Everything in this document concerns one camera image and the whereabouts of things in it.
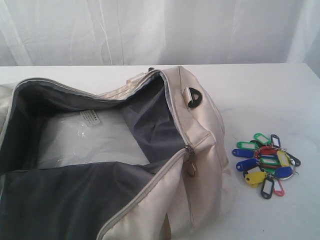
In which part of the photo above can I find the beige duffel bag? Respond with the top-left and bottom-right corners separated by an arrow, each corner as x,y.
0,66 -> 235,240

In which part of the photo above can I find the white backdrop curtain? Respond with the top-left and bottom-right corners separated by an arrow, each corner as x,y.
0,0 -> 320,66

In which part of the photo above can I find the bunch of colourful key tags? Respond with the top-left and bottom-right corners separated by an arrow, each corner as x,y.
231,132 -> 301,200

